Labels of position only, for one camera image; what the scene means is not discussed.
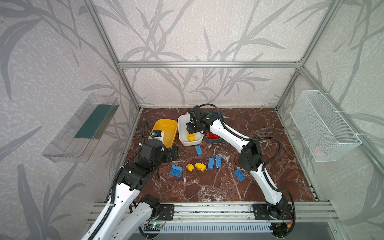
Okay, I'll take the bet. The red lego cluster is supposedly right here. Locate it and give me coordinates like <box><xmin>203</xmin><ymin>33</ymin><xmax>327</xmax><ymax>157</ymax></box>
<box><xmin>205</xmin><ymin>133</ymin><xmax>220</xmax><ymax>140</ymax></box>

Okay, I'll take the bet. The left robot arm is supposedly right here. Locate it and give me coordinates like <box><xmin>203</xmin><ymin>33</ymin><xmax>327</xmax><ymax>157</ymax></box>
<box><xmin>82</xmin><ymin>139</ymin><xmax>179</xmax><ymax>240</ymax></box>

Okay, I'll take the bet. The white plastic bin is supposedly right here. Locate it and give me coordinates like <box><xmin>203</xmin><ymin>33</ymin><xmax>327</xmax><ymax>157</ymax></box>
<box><xmin>178</xmin><ymin>114</ymin><xmax>204</xmax><ymax>147</ymax></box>

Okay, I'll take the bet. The dark teal plastic bin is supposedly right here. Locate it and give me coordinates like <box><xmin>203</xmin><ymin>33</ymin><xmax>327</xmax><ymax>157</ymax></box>
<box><xmin>203</xmin><ymin>112</ymin><xmax>225</xmax><ymax>144</ymax></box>

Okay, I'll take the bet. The blue stacked lego left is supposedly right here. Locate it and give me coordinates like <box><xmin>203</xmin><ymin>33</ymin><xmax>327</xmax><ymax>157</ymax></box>
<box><xmin>170</xmin><ymin>165</ymin><xmax>183</xmax><ymax>178</ymax></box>

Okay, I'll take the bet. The blue lego near bins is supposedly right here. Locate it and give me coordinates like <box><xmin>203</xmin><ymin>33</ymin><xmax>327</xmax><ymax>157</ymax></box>
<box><xmin>195</xmin><ymin>146</ymin><xmax>203</xmax><ymax>156</ymax></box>

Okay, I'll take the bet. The yellow plastic bin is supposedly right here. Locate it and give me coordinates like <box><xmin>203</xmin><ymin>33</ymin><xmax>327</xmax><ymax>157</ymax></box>
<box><xmin>152</xmin><ymin>119</ymin><xmax>178</xmax><ymax>149</ymax></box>

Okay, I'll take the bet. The yellow sloped lego left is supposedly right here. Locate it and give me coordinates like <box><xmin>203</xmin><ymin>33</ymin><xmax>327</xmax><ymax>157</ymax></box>
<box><xmin>187</xmin><ymin>164</ymin><xmax>195</xmax><ymax>172</ymax></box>

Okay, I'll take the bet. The blue lego centre left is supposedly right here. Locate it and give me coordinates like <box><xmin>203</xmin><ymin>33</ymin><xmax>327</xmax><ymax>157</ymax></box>
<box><xmin>208</xmin><ymin>158</ymin><xmax>215</xmax><ymax>170</ymax></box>

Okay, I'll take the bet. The blue lego centre right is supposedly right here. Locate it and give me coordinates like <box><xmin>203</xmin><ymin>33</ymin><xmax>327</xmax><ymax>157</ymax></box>
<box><xmin>216</xmin><ymin>156</ymin><xmax>222</xmax><ymax>168</ymax></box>

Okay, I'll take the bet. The yellow sloped lego pair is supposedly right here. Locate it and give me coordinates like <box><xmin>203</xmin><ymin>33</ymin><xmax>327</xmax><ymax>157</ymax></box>
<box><xmin>195</xmin><ymin>163</ymin><xmax>207</xmax><ymax>172</ymax></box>

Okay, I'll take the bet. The green circuit board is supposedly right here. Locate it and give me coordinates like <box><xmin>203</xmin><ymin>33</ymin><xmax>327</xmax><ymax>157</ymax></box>
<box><xmin>143</xmin><ymin>223</ymin><xmax>164</xmax><ymax>232</ymax></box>

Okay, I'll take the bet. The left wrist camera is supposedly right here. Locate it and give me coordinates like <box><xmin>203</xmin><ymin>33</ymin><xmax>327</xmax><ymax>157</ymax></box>
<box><xmin>152</xmin><ymin>130</ymin><xmax>165</xmax><ymax>145</ymax></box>

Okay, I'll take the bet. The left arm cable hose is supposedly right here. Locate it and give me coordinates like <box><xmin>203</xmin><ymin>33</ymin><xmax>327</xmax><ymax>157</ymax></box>
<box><xmin>86</xmin><ymin>119</ymin><xmax>151</xmax><ymax>240</ymax></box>

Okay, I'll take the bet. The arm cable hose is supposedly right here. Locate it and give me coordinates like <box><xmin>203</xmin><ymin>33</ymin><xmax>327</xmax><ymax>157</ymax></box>
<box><xmin>197</xmin><ymin>103</ymin><xmax>296</xmax><ymax>238</ymax></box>
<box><xmin>86</xmin><ymin>119</ymin><xmax>151</xmax><ymax>240</ymax></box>

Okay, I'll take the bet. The clear acrylic wall shelf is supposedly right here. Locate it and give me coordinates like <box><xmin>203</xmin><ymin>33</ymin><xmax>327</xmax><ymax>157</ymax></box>
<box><xmin>42</xmin><ymin>94</ymin><xmax>120</xmax><ymax>163</ymax></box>

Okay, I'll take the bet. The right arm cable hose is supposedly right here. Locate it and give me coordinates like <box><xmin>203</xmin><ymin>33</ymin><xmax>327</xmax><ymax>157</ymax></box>
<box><xmin>197</xmin><ymin>103</ymin><xmax>296</xmax><ymax>238</ymax></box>

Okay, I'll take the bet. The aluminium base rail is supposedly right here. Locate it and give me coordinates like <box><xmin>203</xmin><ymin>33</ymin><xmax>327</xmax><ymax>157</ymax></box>
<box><xmin>86</xmin><ymin>201</ymin><xmax>340</xmax><ymax>224</ymax></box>

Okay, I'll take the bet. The white wire mesh basket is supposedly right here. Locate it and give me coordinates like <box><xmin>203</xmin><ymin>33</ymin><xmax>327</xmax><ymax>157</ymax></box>
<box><xmin>290</xmin><ymin>90</ymin><xmax>362</xmax><ymax>163</ymax></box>

